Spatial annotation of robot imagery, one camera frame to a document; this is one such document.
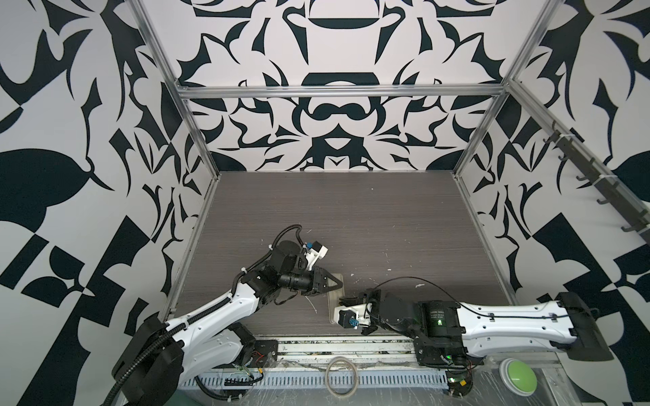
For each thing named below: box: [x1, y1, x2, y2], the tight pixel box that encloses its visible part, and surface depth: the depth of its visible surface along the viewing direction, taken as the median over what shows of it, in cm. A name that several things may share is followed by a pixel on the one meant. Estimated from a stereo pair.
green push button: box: [499, 357, 538, 397], surface depth 71 cm
